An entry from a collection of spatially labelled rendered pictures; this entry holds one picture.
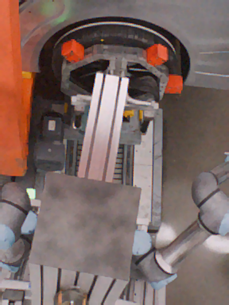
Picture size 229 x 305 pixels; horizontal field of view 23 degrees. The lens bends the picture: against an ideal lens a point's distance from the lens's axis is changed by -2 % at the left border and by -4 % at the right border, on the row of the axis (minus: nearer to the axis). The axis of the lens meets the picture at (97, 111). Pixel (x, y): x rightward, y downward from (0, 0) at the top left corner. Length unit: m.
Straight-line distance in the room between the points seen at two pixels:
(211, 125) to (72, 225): 2.62
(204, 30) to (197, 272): 1.56
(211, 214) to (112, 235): 0.87
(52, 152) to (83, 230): 1.87
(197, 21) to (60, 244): 1.54
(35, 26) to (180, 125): 1.51
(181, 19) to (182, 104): 1.41
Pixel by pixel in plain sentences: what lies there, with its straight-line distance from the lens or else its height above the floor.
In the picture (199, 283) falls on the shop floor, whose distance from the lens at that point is 3.55.
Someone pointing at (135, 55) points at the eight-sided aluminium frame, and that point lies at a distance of 2.74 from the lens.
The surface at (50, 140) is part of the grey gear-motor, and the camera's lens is 3.29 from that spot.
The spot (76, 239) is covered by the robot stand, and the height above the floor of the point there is 2.03.
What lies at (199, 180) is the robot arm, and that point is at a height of 1.34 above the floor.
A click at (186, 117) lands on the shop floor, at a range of 3.91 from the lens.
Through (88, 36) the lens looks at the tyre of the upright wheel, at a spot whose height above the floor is 1.13.
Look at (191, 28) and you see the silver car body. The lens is 2.69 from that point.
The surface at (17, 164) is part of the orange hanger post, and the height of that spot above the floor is 0.70.
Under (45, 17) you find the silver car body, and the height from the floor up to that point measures 1.23.
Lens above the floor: 3.38
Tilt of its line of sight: 62 degrees down
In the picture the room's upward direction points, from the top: 10 degrees clockwise
